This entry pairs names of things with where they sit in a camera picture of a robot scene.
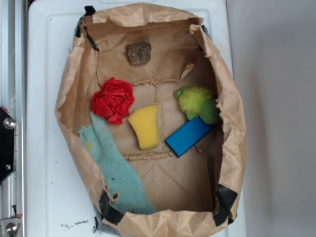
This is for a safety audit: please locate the light blue cloth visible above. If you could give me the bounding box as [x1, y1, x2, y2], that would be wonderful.
[79, 112, 157, 215]

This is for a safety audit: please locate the red crumpled cloth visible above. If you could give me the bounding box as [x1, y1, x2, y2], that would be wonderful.
[91, 77, 135, 125]

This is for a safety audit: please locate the yellow sponge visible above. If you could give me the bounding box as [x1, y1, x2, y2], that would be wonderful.
[128, 105, 159, 151]

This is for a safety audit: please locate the blue rectangular block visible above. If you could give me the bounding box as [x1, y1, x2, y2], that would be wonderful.
[165, 118, 212, 158]

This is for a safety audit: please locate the green fuzzy plush toy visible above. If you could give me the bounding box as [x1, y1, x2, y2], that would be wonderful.
[173, 86, 221, 125]

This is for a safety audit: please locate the brown paper bag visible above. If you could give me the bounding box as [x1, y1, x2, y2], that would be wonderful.
[56, 3, 247, 237]

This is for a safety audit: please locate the black metal bracket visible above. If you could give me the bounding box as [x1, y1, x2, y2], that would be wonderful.
[0, 107, 16, 185]

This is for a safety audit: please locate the aluminium frame rail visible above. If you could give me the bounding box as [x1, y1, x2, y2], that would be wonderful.
[0, 0, 29, 237]

